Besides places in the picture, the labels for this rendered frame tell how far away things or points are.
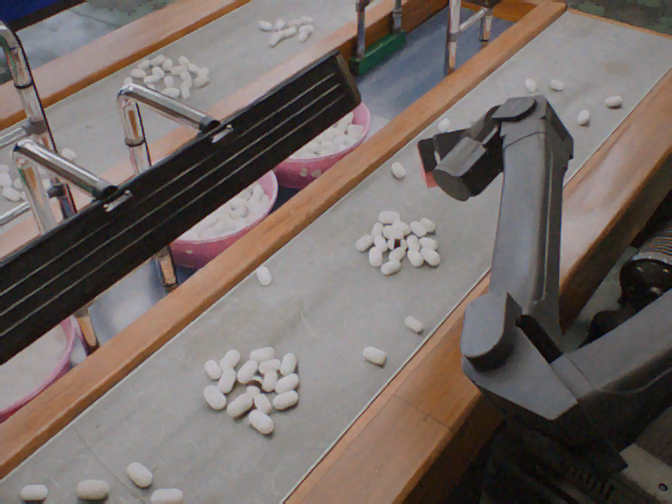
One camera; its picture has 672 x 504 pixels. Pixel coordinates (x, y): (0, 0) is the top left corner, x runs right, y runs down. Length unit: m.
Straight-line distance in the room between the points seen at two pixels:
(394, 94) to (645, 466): 0.93
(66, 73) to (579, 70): 1.12
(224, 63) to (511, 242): 1.16
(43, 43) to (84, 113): 2.06
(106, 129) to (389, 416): 0.89
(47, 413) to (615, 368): 0.75
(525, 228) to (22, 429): 0.68
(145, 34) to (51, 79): 0.26
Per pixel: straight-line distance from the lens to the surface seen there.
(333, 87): 0.99
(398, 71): 1.86
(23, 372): 1.19
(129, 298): 1.31
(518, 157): 0.85
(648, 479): 1.38
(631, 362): 0.56
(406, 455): 0.97
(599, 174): 1.43
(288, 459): 1.00
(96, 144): 1.57
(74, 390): 1.09
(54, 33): 3.79
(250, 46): 1.84
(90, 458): 1.05
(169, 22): 1.94
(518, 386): 0.58
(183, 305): 1.15
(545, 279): 0.69
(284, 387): 1.04
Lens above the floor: 1.59
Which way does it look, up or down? 42 degrees down
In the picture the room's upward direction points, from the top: 2 degrees counter-clockwise
